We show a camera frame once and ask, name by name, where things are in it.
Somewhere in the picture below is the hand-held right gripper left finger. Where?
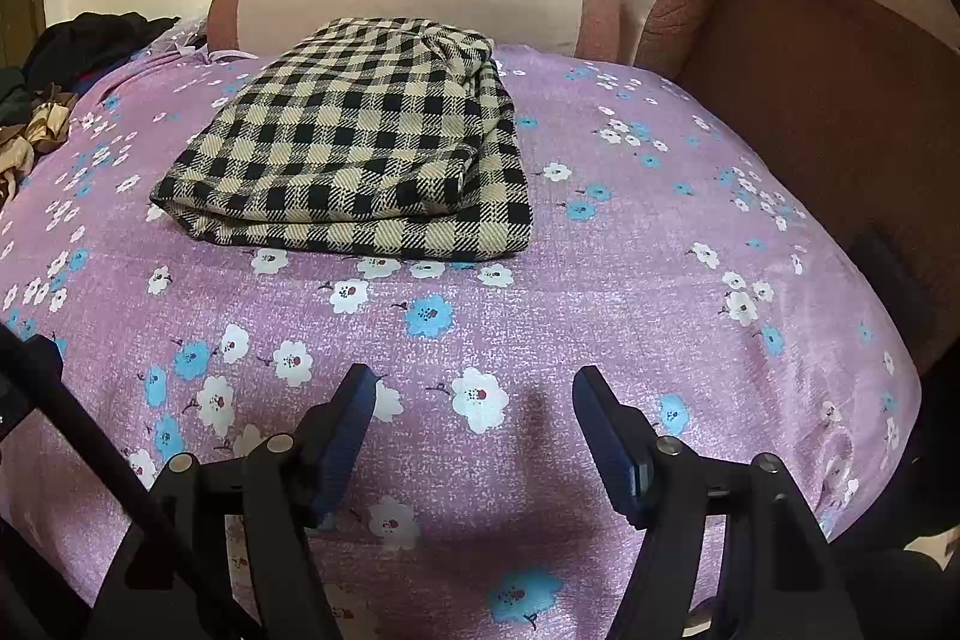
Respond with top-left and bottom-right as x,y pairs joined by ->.
86,362 -> 376,640

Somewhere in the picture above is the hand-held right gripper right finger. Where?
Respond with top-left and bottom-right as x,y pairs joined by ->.
571,366 -> 871,640

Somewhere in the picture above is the black and beige checkered coat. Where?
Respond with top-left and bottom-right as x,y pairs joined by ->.
148,16 -> 535,260

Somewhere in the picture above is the purple floral blanket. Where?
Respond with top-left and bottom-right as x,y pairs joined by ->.
0,17 -> 923,640

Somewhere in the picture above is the black clothing pile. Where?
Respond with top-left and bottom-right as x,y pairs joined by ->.
22,11 -> 181,94

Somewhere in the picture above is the black cable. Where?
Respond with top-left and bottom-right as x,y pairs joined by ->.
0,323 -> 263,640

